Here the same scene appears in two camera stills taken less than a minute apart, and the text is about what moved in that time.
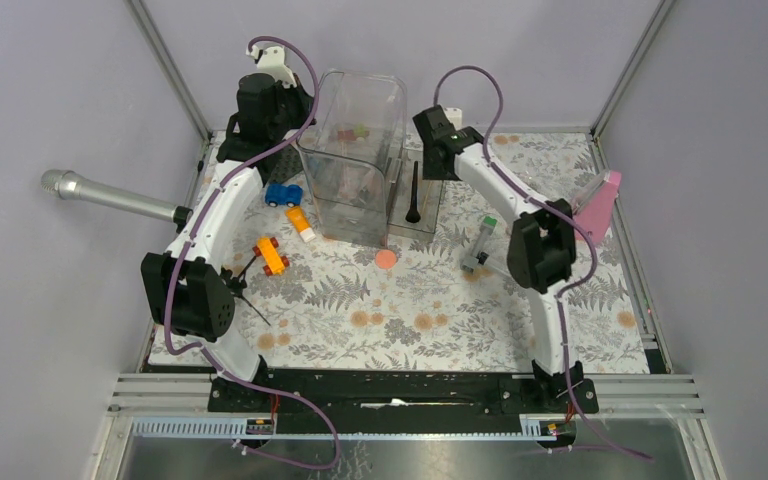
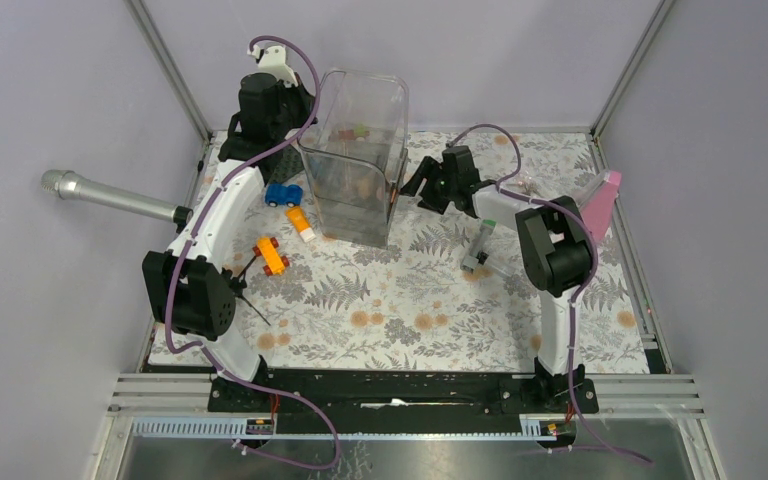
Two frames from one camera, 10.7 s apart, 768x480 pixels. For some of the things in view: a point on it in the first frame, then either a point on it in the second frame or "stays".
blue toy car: [289, 195] stays
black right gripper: [431, 173] -> [430, 169]
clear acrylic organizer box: [351, 147] stays
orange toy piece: [267, 247] stays
